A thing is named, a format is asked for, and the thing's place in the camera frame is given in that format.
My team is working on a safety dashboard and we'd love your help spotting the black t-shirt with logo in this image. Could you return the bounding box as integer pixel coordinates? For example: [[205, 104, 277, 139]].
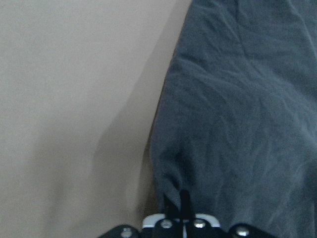
[[150, 0, 317, 238]]

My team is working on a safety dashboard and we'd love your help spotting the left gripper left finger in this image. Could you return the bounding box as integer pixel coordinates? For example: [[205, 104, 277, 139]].
[[163, 194, 180, 220]]

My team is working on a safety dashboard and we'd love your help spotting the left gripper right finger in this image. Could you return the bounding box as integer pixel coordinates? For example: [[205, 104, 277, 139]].
[[180, 190, 192, 223]]

